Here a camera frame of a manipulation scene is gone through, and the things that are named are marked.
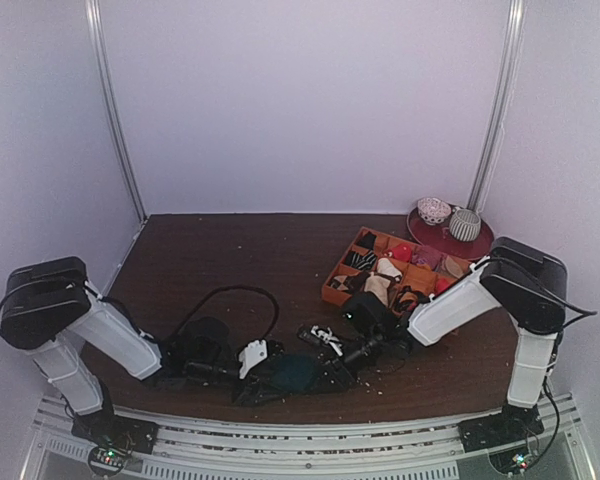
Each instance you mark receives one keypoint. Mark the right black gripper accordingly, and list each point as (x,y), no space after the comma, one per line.
(337,366)

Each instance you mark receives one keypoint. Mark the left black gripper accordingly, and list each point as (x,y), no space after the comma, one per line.
(253,396)

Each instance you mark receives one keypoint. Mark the dark green patterned sock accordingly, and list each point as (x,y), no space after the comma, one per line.
(293,373)

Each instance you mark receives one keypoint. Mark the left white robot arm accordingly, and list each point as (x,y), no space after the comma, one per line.
(46,304)

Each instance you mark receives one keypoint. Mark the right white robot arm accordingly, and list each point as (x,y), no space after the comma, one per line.
(529,284)

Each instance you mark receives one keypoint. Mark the argyle brown sock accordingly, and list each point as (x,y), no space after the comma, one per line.
(349,284)

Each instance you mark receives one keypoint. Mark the cream rolled sock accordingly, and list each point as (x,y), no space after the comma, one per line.
(382,280)

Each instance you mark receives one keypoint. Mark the black orange patterned sock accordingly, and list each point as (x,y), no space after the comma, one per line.
(407,299)

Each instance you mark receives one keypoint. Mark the black white striped sock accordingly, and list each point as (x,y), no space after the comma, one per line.
(360,261)

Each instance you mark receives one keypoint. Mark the orange wooden divided tray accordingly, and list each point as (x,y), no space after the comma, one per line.
(418,278)

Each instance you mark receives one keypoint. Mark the black rolled sock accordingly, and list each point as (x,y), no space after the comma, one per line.
(367,240)

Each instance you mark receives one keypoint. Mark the red white rolled sock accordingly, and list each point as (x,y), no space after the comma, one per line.
(402,252)

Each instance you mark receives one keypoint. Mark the red round plate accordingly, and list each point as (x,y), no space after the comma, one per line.
(439,237)

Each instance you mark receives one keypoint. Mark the white dotted bowl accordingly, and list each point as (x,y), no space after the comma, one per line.
(433,211)

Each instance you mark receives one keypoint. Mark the striped grey cup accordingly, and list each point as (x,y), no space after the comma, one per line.
(465,225)

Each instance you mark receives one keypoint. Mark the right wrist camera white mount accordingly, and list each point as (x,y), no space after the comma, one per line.
(321,336)

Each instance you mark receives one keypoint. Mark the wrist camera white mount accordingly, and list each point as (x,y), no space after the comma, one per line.
(321,336)
(256,352)

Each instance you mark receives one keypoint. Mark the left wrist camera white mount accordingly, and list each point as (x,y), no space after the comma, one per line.
(256,352)

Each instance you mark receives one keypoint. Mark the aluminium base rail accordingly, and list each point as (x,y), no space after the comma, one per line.
(191,448)

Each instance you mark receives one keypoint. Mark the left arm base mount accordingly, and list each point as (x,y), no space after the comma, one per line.
(116,442)

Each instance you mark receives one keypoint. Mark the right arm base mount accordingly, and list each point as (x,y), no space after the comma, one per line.
(507,435)

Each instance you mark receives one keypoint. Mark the right aluminium frame post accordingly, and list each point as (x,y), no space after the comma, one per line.
(503,94)

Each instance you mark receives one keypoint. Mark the aluminium frame post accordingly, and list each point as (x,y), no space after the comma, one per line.
(503,94)
(98,41)

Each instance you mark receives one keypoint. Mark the left aluminium frame post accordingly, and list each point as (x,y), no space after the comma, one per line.
(98,41)

